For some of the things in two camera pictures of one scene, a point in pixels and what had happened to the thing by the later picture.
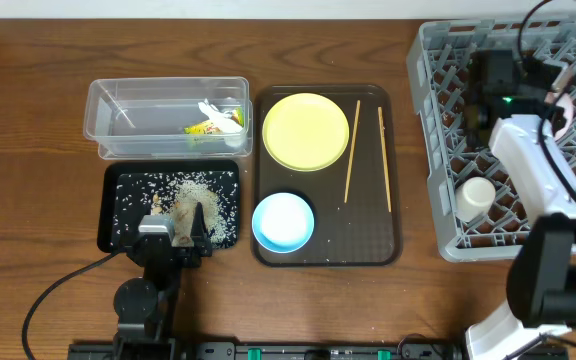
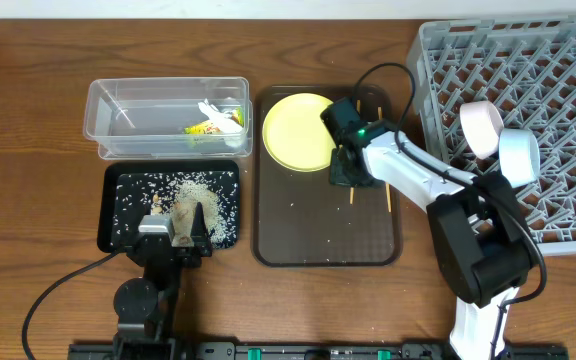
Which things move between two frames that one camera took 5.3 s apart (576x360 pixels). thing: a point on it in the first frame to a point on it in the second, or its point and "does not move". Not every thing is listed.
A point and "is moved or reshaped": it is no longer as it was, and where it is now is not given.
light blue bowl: [283, 222] is moved or reshaped
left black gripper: [169, 250] does not move
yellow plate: [305, 131] does not move
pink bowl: [564, 101] is moved or reshaped
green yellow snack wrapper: [209, 127] does not move
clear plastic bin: [145, 117] does not move
